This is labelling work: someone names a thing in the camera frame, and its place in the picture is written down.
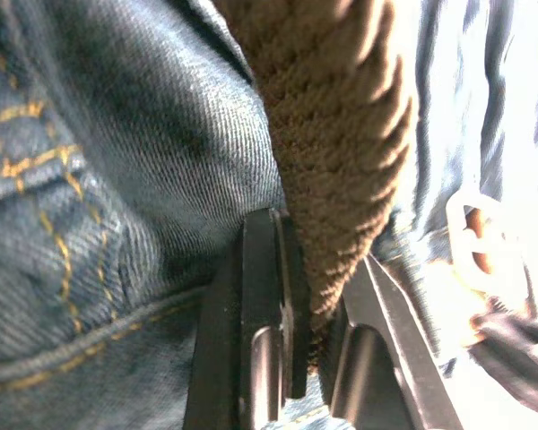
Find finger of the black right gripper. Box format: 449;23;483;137
468;312;538;418

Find blue denim shorts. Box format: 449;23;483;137
0;0;538;430

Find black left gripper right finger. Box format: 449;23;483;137
321;254;464;430

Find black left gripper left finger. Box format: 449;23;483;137
182;207;314;430

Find brown braided belt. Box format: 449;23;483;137
211;0;417;376

